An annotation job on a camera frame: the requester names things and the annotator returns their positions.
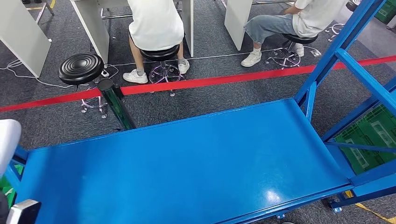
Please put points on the white plastic panel part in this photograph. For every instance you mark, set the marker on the white plastic panel part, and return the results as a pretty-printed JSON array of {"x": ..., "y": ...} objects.
[{"x": 7, "y": 142}]

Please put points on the red barrier belt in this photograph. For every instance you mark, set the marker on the red barrier belt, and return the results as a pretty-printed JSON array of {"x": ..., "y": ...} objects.
[
  {"x": 46, "y": 102},
  {"x": 216, "y": 81}
]

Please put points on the person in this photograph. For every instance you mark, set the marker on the person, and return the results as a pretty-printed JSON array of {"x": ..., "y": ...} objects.
[
  {"x": 154, "y": 24},
  {"x": 312, "y": 18}
]

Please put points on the white desk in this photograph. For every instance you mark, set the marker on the white desk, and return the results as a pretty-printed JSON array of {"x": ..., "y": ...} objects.
[
  {"x": 21, "y": 34},
  {"x": 236, "y": 21},
  {"x": 89, "y": 28}
]

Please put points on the white power strip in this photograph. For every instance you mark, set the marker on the white power strip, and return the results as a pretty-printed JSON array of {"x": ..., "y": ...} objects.
[{"x": 105, "y": 73}]

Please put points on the black ringed round stool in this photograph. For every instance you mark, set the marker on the black ringed round stool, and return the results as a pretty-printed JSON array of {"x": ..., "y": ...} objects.
[{"x": 80, "y": 68}]

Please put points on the white floor plug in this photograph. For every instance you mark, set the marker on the white floor plug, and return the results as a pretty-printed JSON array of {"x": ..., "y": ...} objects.
[{"x": 316, "y": 53}]

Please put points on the black barrier stanchion post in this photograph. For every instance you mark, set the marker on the black barrier stanchion post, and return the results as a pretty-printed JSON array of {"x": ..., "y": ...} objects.
[{"x": 116, "y": 102}]

